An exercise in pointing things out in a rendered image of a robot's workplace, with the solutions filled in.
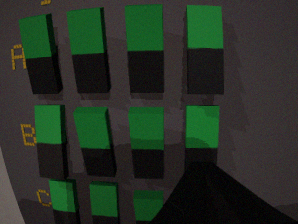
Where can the grey switch panel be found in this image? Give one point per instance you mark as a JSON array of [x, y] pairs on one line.
[[105, 103]]

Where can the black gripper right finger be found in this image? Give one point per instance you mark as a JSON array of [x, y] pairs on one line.
[[228, 202]]

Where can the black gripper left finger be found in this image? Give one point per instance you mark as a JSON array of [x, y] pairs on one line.
[[186, 204]]

